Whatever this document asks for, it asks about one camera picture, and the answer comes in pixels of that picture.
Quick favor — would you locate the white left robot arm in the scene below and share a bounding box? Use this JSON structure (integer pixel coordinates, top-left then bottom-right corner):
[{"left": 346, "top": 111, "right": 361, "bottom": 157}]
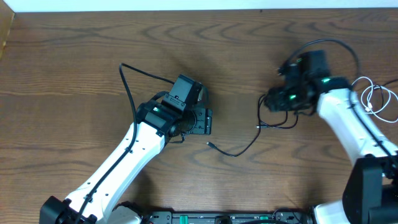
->
[{"left": 39, "top": 75, "right": 212, "bottom": 223}]

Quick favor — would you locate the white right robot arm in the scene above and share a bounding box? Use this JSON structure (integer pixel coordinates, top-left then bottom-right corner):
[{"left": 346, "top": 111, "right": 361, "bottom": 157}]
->
[{"left": 264, "top": 50, "right": 397, "bottom": 224}]

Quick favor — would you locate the white USB cable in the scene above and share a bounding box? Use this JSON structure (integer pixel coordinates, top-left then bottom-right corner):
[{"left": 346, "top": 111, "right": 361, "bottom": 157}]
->
[{"left": 351, "top": 76, "right": 398, "bottom": 124}]

